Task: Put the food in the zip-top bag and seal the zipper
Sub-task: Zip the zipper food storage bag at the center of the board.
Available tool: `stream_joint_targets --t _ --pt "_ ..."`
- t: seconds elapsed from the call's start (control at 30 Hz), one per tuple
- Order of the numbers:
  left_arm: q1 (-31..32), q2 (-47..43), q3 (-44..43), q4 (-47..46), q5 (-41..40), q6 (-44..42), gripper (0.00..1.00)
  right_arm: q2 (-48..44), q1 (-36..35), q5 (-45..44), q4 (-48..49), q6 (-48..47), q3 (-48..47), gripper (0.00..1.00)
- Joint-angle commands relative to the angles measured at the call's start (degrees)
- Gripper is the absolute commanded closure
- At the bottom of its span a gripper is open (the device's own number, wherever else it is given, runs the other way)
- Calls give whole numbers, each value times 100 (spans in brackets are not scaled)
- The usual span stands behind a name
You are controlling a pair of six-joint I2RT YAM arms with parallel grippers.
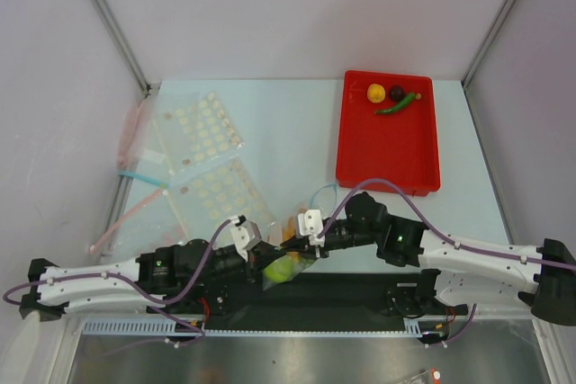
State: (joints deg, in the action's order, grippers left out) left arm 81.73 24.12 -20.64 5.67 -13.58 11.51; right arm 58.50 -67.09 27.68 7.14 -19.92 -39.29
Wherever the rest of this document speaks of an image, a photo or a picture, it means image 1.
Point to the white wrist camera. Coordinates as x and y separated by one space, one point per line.
245 235
309 224

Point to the green toy apple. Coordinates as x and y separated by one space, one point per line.
279 271

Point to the pink zipper clear bag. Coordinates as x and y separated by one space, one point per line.
130 150

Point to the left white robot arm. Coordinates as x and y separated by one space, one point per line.
173 278

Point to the left corner aluminium post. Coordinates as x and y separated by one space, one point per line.
121 43

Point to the red plastic tray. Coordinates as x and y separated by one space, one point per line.
401 146

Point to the green toy chili pepper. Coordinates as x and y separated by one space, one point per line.
398 107

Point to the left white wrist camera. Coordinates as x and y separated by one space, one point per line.
245 235

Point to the dark mangosteen toy back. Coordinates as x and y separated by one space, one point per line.
397 93

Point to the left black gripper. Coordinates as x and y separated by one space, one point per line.
259 257

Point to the dotted clear zip bag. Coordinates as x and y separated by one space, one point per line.
208 179

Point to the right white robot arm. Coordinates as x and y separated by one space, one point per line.
454 270

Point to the corner aluminium post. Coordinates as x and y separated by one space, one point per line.
121 43
496 26

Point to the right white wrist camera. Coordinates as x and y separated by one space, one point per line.
309 224

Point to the right corner aluminium post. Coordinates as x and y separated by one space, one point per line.
496 26

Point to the white slotted cable duct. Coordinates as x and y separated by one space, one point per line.
152 327

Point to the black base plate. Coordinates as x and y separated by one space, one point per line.
318 302

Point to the yellow toy fruit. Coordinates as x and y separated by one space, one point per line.
375 93

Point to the blue zipper clear bag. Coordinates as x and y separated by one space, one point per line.
325 200

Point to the orange toy fruit pieces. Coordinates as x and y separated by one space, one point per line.
289 231

